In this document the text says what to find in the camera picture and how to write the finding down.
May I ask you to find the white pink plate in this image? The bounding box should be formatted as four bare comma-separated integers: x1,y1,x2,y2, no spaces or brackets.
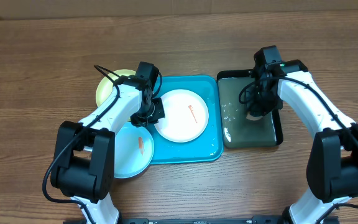
155,89,209,143

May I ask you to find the yellow-green plate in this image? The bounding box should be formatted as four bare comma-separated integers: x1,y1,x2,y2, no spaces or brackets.
96,77,135,121

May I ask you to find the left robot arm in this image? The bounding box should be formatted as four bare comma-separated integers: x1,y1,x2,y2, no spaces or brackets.
42,62,165,223

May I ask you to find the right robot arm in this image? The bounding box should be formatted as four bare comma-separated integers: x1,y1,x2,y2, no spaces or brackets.
239,45,358,223

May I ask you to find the black water tray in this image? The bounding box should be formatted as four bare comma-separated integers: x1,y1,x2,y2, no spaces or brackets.
217,70,283,149

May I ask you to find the teal plastic tray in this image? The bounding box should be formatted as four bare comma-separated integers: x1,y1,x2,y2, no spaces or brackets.
147,75,224,165

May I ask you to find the light blue plate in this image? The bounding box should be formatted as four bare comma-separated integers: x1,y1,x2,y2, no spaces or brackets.
114,123,154,179

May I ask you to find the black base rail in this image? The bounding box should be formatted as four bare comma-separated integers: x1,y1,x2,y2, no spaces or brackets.
62,215,341,224

